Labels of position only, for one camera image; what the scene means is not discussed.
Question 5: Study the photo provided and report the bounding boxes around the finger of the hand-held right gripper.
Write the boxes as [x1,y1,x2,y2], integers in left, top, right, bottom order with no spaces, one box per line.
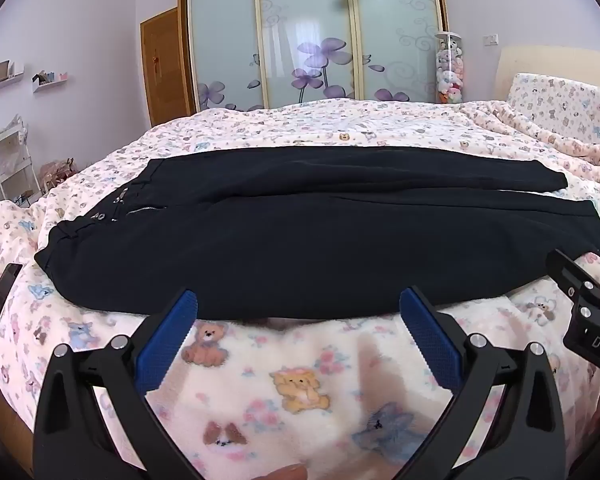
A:
[546,248,600,307]

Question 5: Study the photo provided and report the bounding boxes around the floral sliding door wardrobe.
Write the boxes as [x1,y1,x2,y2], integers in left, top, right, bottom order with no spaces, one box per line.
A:
[177,0,451,113]

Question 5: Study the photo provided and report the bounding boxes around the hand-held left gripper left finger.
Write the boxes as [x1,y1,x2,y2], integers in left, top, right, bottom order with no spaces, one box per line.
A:
[32,287,206,480]

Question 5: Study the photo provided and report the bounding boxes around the white metal rack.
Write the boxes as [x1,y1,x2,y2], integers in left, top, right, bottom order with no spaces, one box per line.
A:
[0,115,43,207]

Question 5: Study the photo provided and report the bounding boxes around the white wall shelf with box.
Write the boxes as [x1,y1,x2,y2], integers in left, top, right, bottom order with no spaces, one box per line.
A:
[0,60,25,97]

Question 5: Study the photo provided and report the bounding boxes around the bear printed pillow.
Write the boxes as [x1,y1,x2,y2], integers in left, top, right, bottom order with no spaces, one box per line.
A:
[507,72,600,143]

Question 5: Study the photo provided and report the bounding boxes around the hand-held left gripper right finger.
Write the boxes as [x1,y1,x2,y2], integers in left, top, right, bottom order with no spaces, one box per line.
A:
[399,286,567,480]

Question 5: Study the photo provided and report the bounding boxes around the black pants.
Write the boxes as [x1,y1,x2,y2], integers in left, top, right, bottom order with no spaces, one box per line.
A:
[34,146,600,321]

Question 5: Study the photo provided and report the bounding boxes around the person's left hand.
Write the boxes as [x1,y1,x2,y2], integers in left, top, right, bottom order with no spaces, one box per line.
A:
[267,462,309,480]

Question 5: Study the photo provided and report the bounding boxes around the black phone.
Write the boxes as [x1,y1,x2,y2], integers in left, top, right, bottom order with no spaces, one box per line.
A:
[0,262,23,336]

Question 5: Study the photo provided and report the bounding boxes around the clear tube of plush toys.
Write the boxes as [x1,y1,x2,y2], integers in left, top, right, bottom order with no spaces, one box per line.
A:
[434,32,466,105]

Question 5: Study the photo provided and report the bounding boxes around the small white wall shelf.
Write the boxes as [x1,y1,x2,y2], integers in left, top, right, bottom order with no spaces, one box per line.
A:
[31,71,70,94]

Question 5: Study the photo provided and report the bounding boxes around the bear printed blanket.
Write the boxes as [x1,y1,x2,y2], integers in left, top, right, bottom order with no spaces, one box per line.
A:
[0,96,600,480]

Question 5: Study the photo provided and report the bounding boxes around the wooden bed headboard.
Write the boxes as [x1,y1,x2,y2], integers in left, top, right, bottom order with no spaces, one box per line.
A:
[495,45,600,106]

